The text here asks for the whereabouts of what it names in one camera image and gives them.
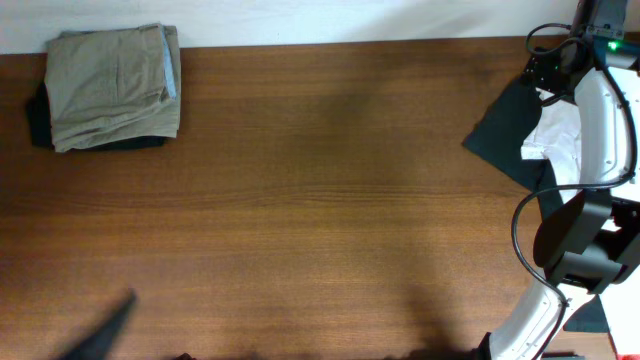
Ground dark teal garment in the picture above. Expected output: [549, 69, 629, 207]
[463, 76, 609, 333]

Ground right black cable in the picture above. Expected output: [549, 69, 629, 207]
[510, 22, 639, 360]

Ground folded black garment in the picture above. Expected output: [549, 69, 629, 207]
[25, 82, 167, 151]

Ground white printed t-shirt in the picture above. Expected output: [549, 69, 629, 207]
[521, 101, 639, 356]

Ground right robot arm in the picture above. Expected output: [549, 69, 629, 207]
[472, 1, 639, 359]

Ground khaki grey trousers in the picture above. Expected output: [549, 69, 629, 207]
[44, 23, 182, 153]

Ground red garment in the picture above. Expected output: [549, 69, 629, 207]
[616, 354, 640, 360]

